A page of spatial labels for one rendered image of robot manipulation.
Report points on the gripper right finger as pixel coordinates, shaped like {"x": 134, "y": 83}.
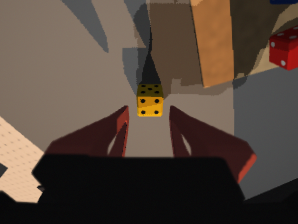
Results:
{"x": 207, "y": 141}

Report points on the tan flat mat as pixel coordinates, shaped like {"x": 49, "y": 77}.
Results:
{"x": 232, "y": 36}

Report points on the red die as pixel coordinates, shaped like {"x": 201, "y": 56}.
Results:
{"x": 283, "y": 48}

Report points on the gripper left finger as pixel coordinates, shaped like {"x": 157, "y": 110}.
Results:
{"x": 94, "y": 139}

